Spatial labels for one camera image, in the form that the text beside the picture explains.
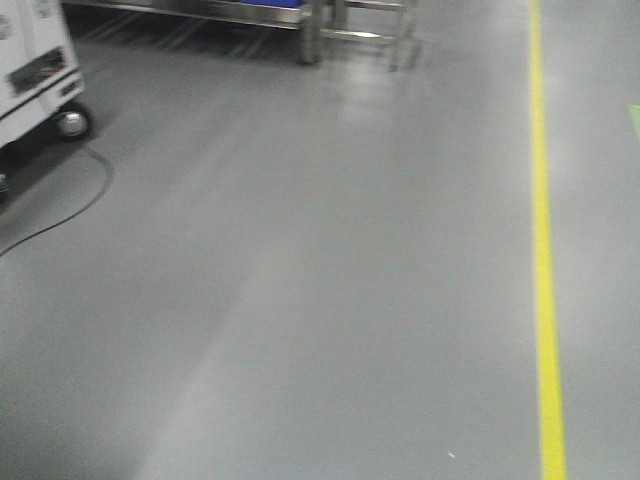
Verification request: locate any white wheeled cart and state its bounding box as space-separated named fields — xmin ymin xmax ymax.
xmin=1 ymin=0 xmax=93 ymax=166

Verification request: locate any black floor cable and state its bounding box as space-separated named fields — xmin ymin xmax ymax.
xmin=0 ymin=147 xmax=115 ymax=259

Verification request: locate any stainless steel table frame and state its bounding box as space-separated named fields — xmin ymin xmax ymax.
xmin=63 ymin=1 xmax=419 ymax=70

